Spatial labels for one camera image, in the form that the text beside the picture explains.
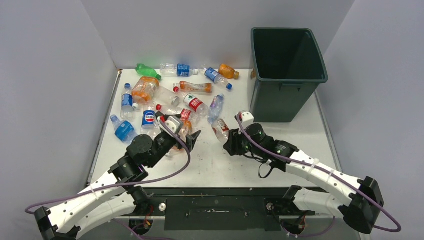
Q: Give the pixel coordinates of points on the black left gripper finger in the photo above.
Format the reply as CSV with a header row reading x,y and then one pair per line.
x,y
191,139
161,118

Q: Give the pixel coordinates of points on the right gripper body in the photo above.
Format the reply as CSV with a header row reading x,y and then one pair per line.
x,y
240,144

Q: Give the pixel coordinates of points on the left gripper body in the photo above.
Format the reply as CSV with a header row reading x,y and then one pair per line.
x,y
163,146

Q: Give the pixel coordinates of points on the clear bottle red cap label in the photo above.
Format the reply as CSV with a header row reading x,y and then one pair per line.
x,y
221,130

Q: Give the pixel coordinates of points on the crushed orange label bottle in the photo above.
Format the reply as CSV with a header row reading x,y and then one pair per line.
x,y
186,129

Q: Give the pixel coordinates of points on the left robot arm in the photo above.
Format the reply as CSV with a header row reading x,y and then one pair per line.
x,y
118,191

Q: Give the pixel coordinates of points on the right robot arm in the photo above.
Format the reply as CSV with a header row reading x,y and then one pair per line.
x,y
358,202

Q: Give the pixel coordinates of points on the dark green plastic bin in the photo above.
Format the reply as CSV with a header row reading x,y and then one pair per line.
x,y
287,66

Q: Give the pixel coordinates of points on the large Pepsi bottle blue cap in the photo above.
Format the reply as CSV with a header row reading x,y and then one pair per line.
x,y
148,122

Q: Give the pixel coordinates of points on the clear bottle silver cap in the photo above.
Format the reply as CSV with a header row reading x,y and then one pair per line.
x,y
167,97

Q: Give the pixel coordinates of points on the Nongfu bottle red cap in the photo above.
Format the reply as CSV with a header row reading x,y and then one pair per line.
x,y
184,113

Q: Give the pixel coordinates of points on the large orange label bottle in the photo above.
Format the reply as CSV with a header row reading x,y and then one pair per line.
x,y
145,90

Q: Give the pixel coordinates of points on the slim blue label bottle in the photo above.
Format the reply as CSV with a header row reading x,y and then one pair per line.
x,y
127,110

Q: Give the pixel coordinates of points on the Nongfu bottle red white label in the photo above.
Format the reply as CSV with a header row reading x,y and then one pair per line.
x,y
193,102

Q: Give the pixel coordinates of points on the flattened orange label bottle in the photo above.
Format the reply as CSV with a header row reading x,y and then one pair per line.
x,y
186,86

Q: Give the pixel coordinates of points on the blue label bottle left edge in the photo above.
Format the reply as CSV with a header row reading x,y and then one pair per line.
x,y
123,130

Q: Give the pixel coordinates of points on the small clear water bottle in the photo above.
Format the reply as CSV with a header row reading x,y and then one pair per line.
x,y
215,108

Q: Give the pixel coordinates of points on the green plastic bottle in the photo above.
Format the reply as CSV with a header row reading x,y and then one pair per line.
x,y
147,71

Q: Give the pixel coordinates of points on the clear bottle blue label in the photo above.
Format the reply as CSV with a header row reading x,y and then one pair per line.
x,y
177,70

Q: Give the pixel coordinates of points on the blue label bottle blue cap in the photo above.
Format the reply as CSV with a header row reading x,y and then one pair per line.
x,y
218,79

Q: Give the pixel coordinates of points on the orange juice bottle far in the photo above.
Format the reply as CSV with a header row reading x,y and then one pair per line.
x,y
228,72

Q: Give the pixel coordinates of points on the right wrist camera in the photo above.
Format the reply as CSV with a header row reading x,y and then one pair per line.
x,y
245,118

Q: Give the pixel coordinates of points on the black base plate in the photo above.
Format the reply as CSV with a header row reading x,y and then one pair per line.
x,y
216,209

